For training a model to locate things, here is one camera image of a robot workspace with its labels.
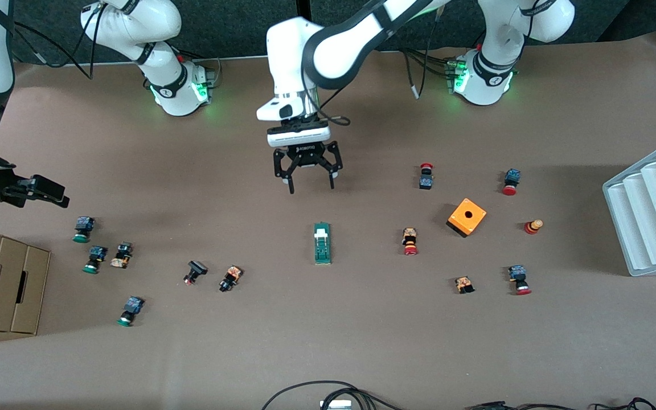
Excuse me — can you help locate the green button blue block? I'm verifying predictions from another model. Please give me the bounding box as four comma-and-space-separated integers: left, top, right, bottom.
72, 216, 96, 244
117, 296, 145, 327
82, 245, 108, 274

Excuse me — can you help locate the brown table cover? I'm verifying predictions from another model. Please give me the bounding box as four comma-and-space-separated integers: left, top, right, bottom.
0, 31, 656, 410

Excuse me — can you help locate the black square push button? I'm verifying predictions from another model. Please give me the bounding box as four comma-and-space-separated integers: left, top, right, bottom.
183, 260, 208, 286

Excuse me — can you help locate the grey ribbed tray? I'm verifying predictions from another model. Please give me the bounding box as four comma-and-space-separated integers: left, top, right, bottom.
602, 136, 656, 277

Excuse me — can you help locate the orange button enclosure box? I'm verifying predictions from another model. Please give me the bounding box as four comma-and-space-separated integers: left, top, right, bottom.
446, 198, 487, 238

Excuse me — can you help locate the thin black looped cable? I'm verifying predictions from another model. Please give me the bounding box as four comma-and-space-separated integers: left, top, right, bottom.
261, 380, 363, 410

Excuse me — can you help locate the thick black cable bundle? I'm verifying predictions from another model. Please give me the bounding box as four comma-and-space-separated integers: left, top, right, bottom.
328, 388, 405, 410

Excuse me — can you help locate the black cable with plug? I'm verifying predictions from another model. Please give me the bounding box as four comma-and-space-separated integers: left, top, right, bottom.
465, 401, 591, 410

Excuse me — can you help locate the curled black cable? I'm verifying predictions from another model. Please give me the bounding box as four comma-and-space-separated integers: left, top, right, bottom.
590, 397, 656, 410

